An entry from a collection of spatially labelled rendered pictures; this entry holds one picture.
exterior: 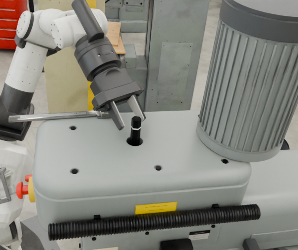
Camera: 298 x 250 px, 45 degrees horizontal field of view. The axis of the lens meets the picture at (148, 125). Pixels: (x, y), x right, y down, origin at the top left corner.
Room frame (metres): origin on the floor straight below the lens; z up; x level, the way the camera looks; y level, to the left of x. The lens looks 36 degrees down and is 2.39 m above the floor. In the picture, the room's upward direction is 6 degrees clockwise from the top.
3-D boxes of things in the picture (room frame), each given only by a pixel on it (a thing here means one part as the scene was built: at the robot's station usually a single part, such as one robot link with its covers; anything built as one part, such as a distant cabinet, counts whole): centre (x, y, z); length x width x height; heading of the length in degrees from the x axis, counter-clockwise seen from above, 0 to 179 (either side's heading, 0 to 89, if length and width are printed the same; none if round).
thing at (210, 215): (0.50, -0.04, 1.79); 0.45 x 0.04 x 0.04; 104
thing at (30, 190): (0.58, 0.25, 1.76); 0.06 x 0.02 x 0.06; 14
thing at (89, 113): (0.70, 0.21, 1.89); 0.24 x 0.04 x 0.01; 107
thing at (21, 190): (0.57, 0.27, 1.76); 0.04 x 0.03 x 0.04; 14
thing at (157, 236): (0.64, -0.01, 1.68); 0.34 x 0.24 x 0.10; 104
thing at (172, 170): (0.64, 0.01, 1.81); 0.47 x 0.26 x 0.16; 104
